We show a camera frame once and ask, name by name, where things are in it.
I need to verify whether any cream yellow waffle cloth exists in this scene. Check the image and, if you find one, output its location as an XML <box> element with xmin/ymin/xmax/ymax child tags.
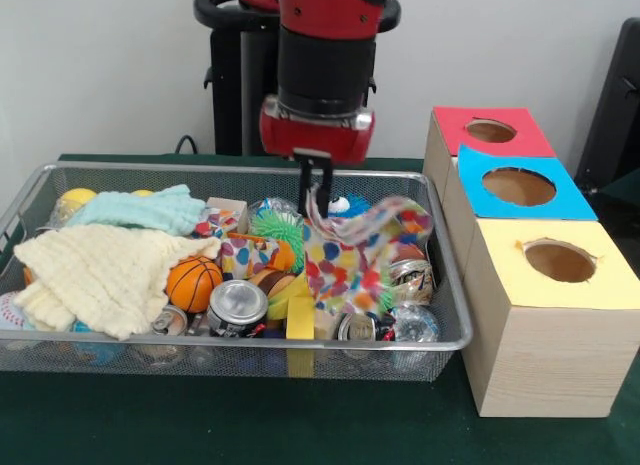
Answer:
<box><xmin>12</xmin><ymin>225</ymin><xmax>221</xmax><ymax>341</ymax></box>

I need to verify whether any black chair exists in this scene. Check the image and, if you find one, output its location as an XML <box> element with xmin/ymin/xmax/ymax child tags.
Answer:
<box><xmin>575</xmin><ymin>18</ymin><xmax>640</xmax><ymax>248</ymax></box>

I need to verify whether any wooden cube block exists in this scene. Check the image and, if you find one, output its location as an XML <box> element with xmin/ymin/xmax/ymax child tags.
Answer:
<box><xmin>207</xmin><ymin>197</ymin><xmax>250</xmax><ymax>234</ymax></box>

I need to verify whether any green spiky ball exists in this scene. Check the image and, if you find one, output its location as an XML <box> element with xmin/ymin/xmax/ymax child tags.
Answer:
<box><xmin>250</xmin><ymin>210</ymin><xmax>306</xmax><ymax>271</ymax></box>

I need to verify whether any shallow wire mesh bin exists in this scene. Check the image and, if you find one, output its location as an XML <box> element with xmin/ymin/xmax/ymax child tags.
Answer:
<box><xmin>0</xmin><ymin>162</ymin><xmax>474</xmax><ymax>381</ymax></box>

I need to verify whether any dark green table cloth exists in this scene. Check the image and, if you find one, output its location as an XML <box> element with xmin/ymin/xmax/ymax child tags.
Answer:
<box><xmin>0</xmin><ymin>153</ymin><xmax>640</xmax><ymax>465</ymax></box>

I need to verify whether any wooden box with three holes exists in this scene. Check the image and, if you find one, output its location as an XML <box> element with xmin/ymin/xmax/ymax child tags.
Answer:
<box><xmin>423</xmin><ymin>107</ymin><xmax>640</xmax><ymax>418</ymax></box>

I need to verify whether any colourful patterned cloth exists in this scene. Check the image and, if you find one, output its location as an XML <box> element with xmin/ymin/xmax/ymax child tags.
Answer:
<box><xmin>192</xmin><ymin>207</ymin><xmax>296</xmax><ymax>281</ymax></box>
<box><xmin>300</xmin><ymin>195</ymin><xmax>437</xmax><ymax>322</ymax></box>

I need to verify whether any silver metal can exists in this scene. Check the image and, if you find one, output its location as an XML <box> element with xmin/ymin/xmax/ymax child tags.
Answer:
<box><xmin>208</xmin><ymin>279</ymin><xmax>269</xmax><ymax>338</ymax></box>

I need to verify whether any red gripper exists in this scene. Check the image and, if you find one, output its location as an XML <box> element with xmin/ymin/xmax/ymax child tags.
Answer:
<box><xmin>259</xmin><ymin>95</ymin><xmax>377</xmax><ymax>222</ymax></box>

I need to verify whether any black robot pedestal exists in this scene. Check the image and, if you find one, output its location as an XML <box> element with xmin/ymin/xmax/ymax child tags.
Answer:
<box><xmin>195</xmin><ymin>0</ymin><xmax>401</xmax><ymax>156</ymax></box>

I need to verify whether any small orange basketball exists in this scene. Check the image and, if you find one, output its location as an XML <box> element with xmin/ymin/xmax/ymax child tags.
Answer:
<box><xmin>165</xmin><ymin>256</ymin><xmax>224</xmax><ymax>314</ymax></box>

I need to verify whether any yellow plastic block toy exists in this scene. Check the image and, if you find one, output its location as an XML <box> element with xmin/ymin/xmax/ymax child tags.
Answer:
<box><xmin>265</xmin><ymin>273</ymin><xmax>317</xmax><ymax>341</ymax></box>

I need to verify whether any mint green waffle cloth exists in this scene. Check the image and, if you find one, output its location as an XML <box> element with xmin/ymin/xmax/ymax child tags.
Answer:
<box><xmin>65</xmin><ymin>185</ymin><xmax>206</xmax><ymax>236</ymax></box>

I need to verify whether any blue spiky ball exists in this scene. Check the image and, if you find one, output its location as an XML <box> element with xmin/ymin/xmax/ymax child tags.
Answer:
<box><xmin>326</xmin><ymin>193</ymin><xmax>355</xmax><ymax>218</ymax></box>

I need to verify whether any yellow ball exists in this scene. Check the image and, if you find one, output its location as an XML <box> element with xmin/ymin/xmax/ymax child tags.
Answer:
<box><xmin>57</xmin><ymin>188</ymin><xmax>98</xmax><ymax>221</ymax></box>

